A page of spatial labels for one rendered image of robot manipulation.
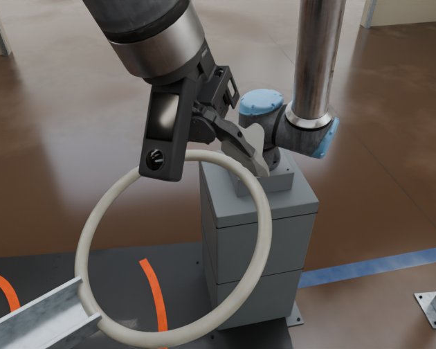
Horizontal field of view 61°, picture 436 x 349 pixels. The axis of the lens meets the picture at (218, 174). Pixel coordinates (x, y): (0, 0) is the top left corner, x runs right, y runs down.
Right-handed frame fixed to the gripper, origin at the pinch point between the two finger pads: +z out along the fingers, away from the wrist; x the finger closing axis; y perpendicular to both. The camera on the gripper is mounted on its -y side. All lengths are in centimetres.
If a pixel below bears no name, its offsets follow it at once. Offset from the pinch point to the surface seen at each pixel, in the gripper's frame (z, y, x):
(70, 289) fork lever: 27, -19, 40
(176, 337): 28.2, -20.5, 10.8
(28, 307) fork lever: 23, -26, 44
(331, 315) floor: 169, 24, 0
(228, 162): 28.2, 20.4, 14.9
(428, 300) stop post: 186, 50, -45
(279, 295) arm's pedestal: 137, 18, 22
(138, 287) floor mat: 139, 2, 99
